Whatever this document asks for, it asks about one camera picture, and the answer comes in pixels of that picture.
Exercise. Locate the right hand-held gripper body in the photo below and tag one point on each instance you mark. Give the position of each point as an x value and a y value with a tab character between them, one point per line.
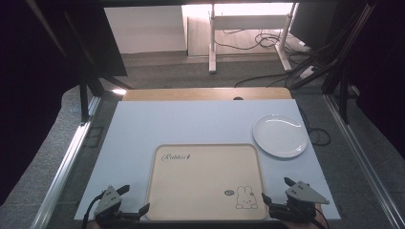
302	192

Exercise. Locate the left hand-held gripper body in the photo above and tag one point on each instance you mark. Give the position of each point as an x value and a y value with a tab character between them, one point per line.
108	200

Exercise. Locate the person's right hand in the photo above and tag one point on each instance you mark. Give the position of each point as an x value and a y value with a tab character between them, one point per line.
299	226

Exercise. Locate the white round plate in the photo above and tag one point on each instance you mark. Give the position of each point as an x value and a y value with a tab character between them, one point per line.
280	136

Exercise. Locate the beige tray with rabbit print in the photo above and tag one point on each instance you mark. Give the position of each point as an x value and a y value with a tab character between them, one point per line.
197	184

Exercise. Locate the white table mat board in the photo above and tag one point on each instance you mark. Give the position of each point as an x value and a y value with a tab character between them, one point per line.
191	124

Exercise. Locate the black metal stand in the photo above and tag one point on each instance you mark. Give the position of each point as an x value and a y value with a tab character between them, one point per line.
343	95
84	95

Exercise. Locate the white power strip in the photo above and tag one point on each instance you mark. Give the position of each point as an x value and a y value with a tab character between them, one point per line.
307	72

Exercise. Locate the wooden table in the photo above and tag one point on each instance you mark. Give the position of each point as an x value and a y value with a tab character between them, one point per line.
191	94

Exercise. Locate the dark curtain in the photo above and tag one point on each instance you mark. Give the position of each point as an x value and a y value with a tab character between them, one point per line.
28	95
385	79

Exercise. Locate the black monitor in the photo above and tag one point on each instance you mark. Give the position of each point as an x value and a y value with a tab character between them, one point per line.
315	22

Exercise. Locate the white cabinet panel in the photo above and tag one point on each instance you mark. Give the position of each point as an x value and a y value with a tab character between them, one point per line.
143	28

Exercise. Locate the aluminium rail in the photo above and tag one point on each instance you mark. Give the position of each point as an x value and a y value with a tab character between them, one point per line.
363	165
63	168

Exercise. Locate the white desk frame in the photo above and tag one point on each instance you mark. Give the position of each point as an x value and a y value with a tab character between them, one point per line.
248	22

